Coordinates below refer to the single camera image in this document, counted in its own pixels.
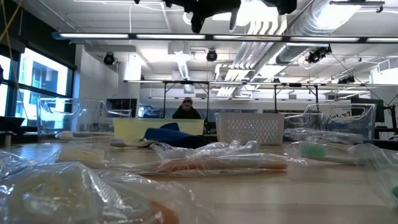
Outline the window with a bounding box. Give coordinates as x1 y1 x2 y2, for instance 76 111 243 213
0 46 75 128

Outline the person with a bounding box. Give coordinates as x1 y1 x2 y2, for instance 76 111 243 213
172 96 202 120

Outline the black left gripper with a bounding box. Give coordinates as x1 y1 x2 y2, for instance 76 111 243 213
164 0 242 34

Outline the yellow plastic bin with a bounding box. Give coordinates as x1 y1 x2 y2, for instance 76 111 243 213
113 117 205 142

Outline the long ceiling light strip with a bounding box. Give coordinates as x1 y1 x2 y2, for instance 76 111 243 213
51 32 398 44

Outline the silver ventilation duct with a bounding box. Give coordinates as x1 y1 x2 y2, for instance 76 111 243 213
275 0 363 66

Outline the distant black workstation frame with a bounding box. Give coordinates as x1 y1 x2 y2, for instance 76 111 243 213
123 79 321 123

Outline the white cable coil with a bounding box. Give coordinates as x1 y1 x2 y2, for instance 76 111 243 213
182 11 201 26

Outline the yellow hanging cord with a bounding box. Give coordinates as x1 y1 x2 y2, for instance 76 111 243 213
0 0 23 43

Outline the blue plastic scoop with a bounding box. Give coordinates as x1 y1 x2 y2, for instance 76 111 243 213
143 122 211 150

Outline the purple toothbrush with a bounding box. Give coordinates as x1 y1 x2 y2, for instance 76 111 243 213
284 127 364 141
306 133 365 146

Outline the white perforated plastic basket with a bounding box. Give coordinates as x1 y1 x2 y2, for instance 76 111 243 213
215 112 285 146

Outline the clear plastic bin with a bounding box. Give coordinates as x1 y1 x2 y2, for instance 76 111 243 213
36 98 133 140
282 102 377 144

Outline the black monitor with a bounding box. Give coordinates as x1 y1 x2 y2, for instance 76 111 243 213
350 96 386 123
105 98 139 119

